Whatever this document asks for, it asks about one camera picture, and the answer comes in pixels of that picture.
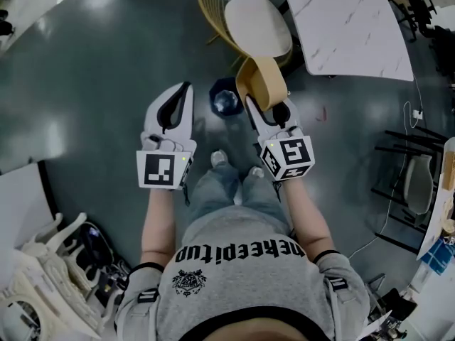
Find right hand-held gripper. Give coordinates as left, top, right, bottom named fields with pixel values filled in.
left=244, top=96, right=316, bottom=182

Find white cable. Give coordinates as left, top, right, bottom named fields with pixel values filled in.
left=346, top=71, right=426, bottom=261

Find person's left grey shoe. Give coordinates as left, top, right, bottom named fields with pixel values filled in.
left=210, top=149, right=229, bottom=168

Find blue white checked cloth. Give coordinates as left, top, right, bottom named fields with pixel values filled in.
left=420, top=238, right=455, bottom=275

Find person's grey t-shirt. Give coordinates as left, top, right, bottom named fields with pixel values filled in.
left=114, top=206, right=371, bottom=341

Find black office chair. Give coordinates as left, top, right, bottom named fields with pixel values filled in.
left=421, top=23, right=455, bottom=85
left=0, top=9, right=17, bottom=38
left=406, top=0, right=439, bottom=44

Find person's blue jeans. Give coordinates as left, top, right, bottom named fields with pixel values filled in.
left=186, top=158, right=291, bottom=227

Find black glossy bag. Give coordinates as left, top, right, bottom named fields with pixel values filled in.
left=76, top=221, right=115, bottom=275

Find person's left forearm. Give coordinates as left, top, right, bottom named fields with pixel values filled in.
left=139, top=186, right=178, bottom=274

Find crumpled clear plastic wrap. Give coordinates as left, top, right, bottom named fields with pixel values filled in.
left=213, top=90, right=238, bottom=115

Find white panel black edge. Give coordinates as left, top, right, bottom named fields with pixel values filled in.
left=0, top=160, right=60, bottom=254

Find dark blue trash bin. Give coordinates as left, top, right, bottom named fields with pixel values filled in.
left=208, top=76, right=246, bottom=117

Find gold wire chair white cushion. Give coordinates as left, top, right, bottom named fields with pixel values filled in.
left=196, top=0, right=294, bottom=72

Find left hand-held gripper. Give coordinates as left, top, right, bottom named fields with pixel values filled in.
left=136, top=81, right=198, bottom=191

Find person's right forearm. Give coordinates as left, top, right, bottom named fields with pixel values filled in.
left=280, top=178, right=338, bottom=262

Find white marble table black legs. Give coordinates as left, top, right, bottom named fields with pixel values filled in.
left=279, top=0, right=416, bottom=82

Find tan paper cup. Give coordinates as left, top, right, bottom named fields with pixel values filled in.
left=235, top=57, right=288, bottom=112

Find light wooden table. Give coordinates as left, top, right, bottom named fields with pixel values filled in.
left=416, top=139, right=455, bottom=262

